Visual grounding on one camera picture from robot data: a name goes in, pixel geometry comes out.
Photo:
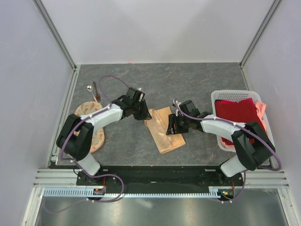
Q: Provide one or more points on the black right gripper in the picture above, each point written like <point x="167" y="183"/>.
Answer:
<point x="172" y="119"/>

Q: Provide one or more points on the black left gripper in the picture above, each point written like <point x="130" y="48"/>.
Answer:
<point x="145" y="115"/>

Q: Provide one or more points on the peach cloth napkin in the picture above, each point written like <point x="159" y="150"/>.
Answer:
<point x="158" y="128"/>

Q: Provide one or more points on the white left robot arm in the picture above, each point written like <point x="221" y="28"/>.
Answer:
<point x="75" y="137"/>

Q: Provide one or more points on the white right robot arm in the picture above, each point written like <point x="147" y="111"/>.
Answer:
<point x="251" y="143"/>

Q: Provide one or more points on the metal spoon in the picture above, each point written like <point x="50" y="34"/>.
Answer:
<point x="90" y="89"/>

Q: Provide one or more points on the red cloth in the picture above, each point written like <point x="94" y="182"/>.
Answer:
<point x="237" y="113"/>

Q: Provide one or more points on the pink cloth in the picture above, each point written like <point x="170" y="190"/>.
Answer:
<point x="262" y="110"/>

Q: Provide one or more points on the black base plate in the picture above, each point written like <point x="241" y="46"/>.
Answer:
<point x="159" y="179"/>

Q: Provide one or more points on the grey slotted cable duct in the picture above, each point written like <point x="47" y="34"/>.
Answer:
<point x="94" y="193"/>

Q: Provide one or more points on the aluminium frame post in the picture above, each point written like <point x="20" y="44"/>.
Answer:
<point x="53" y="30"/>
<point x="263" y="26"/>

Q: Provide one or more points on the right aluminium frame post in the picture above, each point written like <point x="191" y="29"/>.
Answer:
<point x="263" y="26"/>

